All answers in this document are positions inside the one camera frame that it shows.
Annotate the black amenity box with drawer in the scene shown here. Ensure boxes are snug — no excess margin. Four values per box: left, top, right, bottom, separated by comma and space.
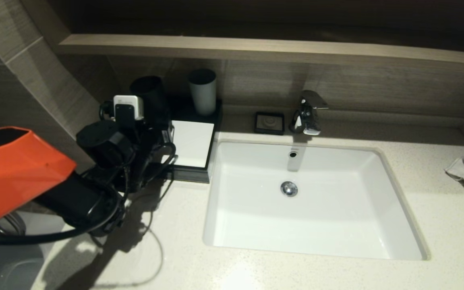
167, 95, 223, 184

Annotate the grey cup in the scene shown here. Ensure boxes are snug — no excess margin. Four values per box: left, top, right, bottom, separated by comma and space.
187, 68, 218, 117

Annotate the light wooden wall shelf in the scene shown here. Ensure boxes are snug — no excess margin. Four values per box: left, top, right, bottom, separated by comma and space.
60, 34, 464, 67

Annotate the black bottle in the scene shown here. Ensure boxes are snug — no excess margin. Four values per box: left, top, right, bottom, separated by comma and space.
130, 75, 171, 130

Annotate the chrome faucet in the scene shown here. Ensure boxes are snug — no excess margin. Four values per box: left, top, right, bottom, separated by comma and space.
289, 90, 329, 136

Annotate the thin black looped cable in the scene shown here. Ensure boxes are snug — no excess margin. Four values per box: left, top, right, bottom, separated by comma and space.
121, 142, 178, 193

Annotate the white rectangular sink basin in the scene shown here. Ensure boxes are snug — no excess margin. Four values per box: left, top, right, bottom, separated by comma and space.
203, 139, 431, 261

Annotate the chrome sink drain stopper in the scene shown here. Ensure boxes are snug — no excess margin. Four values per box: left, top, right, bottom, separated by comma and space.
280, 181, 298, 198

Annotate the black sliding drawer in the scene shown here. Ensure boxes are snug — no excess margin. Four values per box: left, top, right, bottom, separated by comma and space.
170, 167, 210, 184

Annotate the black square soap dish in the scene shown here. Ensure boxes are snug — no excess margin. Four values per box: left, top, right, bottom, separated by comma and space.
254, 111, 286, 136

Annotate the white rectangular pad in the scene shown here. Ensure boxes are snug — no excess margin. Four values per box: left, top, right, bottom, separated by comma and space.
171, 120, 215, 169

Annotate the chrome flexible hose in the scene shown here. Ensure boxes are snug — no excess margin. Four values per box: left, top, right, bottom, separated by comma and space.
0, 213, 27, 236

